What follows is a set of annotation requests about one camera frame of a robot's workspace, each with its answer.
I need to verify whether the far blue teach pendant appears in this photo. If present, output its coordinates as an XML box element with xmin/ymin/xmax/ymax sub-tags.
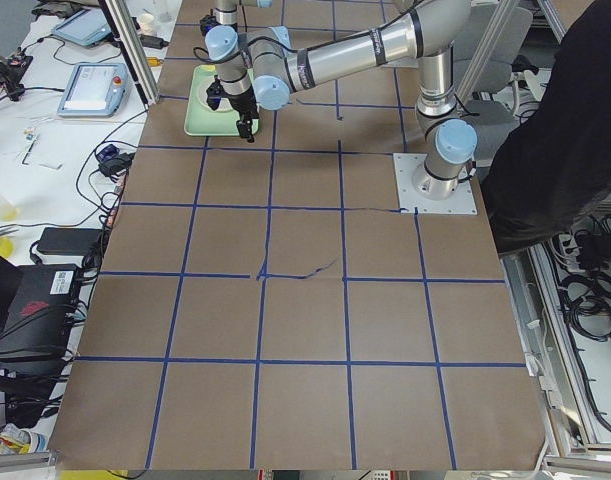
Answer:
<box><xmin>52</xmin><ymin>8</ymin><xmax>111</xmax><ymax>48</ymax></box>

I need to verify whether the white round plate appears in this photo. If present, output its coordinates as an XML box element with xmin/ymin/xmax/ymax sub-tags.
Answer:
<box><xmin>190</xmin><ymin>75</ymin><xmax>233</xmax><ymax>113</ymax></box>

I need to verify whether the near blue teach pendant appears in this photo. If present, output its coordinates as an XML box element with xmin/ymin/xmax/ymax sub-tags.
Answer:
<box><xmin>57</xmin><ymin>63</ymin><xmax>129</xmax><ymax>117</ymax></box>

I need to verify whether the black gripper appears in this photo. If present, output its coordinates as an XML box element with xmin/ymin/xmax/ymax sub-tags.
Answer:
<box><xmin>199</xmin><ymin>14</ymin><xmax>216</xmax><ymax>35</ymax></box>
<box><xmin>206</xmin><ymin>76</ymin><xmax>259</xmax><ymax>143</ymax></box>

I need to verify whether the mint green tray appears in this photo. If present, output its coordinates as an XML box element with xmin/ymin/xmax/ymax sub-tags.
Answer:
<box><xmin>184</xmin><ymin>65</ymin><xmax>240</xmax><ymax>137</ymax></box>

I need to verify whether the black power adapter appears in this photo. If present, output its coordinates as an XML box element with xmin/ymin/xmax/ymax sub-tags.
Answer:
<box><xmin>36</xmin><ymin>227</ymin><xmax>101</xmax><ymax>256</ymax></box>

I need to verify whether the white lavender cup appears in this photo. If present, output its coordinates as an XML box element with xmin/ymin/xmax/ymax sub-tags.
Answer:
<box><xmin>136</xmin><ymin>12</ymin><xmax>157</xmax><ymax>36</ymax></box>

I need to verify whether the gold metal cylinder tool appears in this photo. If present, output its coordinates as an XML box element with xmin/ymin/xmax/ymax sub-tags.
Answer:
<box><xmin>147</xmin><ymin>57</ymin><xmax>164</xmax><ymax>67</ymax></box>

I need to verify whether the aluminium frame post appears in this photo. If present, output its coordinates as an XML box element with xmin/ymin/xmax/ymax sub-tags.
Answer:
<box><xmin>98</xmin><ymin>0</ymin><xmax>159</xmax><ymax>106</ymax></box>

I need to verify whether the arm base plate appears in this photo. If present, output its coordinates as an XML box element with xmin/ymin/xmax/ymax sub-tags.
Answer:
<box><xmin>393</xmin><ymin>153</ymin><xmax>478</xmax><ymax>215</ymax></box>

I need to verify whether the black computer box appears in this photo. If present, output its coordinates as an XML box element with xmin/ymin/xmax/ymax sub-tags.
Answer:
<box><xmin>0</xmin><ymin>263</ymin><xmax>84</xmax><ymax>365</ymax></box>

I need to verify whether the person in black clothes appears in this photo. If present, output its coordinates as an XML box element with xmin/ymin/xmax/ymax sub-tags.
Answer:
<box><xmin>481</xmin><ymin>1</ymin><xmax>611</xmax><ymax>255</ymax></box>

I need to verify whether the blue teach pendant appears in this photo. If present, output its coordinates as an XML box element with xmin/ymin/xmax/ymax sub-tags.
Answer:
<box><xmin>52</xmin><ymin>8</ymin><xmax>111</xmax><ymax>48</ymax></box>
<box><xmin>57</xmin><ymin>63</ymin><xmax>129</xmax><ymax>117</ymax></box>

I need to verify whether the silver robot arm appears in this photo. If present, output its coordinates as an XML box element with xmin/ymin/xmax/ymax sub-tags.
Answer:
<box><xmin>202</xmin><ymin>1</ymin><xmax>477</xmax><ymax>200</ymax></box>
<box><xmin>199</xmin><ymin>0</ymin><xmax>273</xmax><ymax>37</ymax></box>

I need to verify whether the grey mesh office chair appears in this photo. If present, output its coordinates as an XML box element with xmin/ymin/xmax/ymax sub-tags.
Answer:
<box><xmin>449</xmin><ymin>4</ymin><xmax>536</xmax><ymax>151</ymax></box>

